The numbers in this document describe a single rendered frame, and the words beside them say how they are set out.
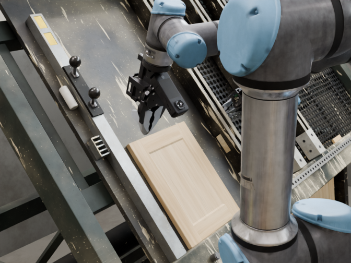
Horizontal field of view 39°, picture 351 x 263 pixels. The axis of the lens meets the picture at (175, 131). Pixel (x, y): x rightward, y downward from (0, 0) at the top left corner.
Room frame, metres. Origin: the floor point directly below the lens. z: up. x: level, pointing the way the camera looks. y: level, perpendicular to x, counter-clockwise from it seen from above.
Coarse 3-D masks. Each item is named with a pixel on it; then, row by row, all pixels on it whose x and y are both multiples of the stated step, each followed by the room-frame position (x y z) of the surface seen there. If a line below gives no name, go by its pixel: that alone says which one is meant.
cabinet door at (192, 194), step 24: (144, 144) 1.69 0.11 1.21; (168, 144) 1.76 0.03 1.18; (192, 144) 1.83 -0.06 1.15; (144, 168) 1.62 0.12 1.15; (168, 168) 1.69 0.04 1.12; (192, 168) 1.76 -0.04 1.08; (168, 192) 1.61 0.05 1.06; (192, 192) 1.68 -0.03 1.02; (216, 192) 1.74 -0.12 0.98; (192, 216) 1.60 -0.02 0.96; (216, 216) 1.66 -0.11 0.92; (192, 240) 1.53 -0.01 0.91
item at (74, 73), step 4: (72, 56) 1.59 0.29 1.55; (76, 56) 1.59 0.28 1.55; (72, 60) 1.58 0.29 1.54; (76, 60) 1.58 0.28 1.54; (80, 60) 1.59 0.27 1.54; (72, 64) 1.58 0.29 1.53; (76, 64) 1.58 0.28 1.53; (72, 72) 1.67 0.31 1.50; (76, 72) 1.68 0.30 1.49; (76, 76) 1.67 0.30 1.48
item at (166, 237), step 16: (32, 16) 1.76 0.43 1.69; (32, 32) 1.76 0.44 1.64; (48, 32) 1.76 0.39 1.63; (48, 48) 1.71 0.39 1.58; (64, 64) 1.70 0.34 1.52; (64, 80) 1.68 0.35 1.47; (80, 112) 1.64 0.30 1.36; (96, 128) 1.60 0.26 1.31; (112, 144) 1.59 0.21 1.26; (112, 160) 1.57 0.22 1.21; (128, 160) 1.58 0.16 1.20; (128, 176) 1.53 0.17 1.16; (128, 192) 1.54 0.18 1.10; (144, 192) 1.53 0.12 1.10; (144, 208) 1.50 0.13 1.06; (160, 224) 1.48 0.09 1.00; (160, 240) 1.46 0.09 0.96; (176, 240) 1.47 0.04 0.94; (176, 256) 1.43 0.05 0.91
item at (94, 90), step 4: (92, 88) 1.54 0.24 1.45; (96, 88) 1.54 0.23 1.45; (88, 92) 1.54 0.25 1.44; (92, 92) 1.53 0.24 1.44; (96, 92) 1.53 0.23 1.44; (92, 96) 1.53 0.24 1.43; (96, 96) 1.53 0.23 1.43; (92, 100) 1.59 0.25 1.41; (92, 104) 1.63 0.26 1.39; (96, 104) 1.63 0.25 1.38
